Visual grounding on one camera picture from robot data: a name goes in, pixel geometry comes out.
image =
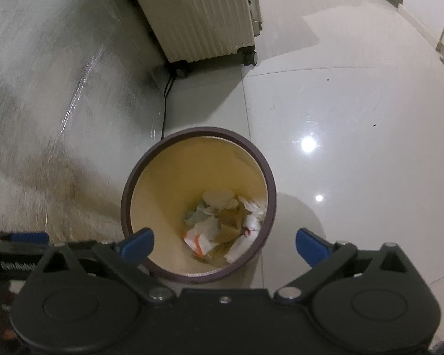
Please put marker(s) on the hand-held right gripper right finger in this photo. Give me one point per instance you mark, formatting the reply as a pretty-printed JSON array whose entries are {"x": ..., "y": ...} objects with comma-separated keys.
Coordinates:
[{"x": 312, "y": 247}]

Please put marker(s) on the brown paper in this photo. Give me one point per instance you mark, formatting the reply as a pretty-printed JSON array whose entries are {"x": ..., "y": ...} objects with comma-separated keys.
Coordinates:
[{"x": 231, "y": 222}]

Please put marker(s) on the brown rimmed trash bin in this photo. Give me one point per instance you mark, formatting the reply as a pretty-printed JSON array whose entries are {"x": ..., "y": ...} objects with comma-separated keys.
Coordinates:
[{"x": 192, "y": 170}]

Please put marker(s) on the white wrapper orange stripe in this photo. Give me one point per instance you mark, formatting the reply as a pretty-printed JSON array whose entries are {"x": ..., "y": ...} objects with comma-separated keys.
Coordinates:
[{"x": 201, "y": 236}]

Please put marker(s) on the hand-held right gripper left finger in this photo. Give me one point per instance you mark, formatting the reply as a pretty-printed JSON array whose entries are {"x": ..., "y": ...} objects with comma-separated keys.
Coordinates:
[{"x": 137, "y": 246}]

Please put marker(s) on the cream ribbed suitcase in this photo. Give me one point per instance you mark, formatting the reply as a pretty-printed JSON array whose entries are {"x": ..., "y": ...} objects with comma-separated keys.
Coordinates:
[{"x": 192, "y": 11}]

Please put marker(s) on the beige paper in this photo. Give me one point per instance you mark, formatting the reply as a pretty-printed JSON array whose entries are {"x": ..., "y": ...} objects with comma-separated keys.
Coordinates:
[{"x": 218, "y": 198}]

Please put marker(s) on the white crumpled tissue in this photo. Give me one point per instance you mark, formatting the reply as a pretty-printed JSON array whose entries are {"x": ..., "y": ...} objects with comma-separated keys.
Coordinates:
[{"x": 253, "y": 216}]

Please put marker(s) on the white paper strip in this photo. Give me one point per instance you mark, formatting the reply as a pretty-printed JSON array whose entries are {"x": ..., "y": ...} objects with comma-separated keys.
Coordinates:
[{"x": 240, "y": 249}]

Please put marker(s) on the green crumpled packet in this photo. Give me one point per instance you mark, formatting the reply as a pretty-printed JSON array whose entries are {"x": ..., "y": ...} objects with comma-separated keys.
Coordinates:
[{"x": 196, "y": 214}]

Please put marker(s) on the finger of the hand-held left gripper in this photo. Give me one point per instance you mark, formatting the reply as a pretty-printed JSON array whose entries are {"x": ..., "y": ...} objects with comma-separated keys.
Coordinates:
[{"x": 29, "y": 238}]

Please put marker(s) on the embossed foil table cover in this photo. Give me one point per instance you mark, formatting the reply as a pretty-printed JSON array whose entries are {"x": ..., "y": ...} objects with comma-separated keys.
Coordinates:
[{"x": 59, "y": 100}]

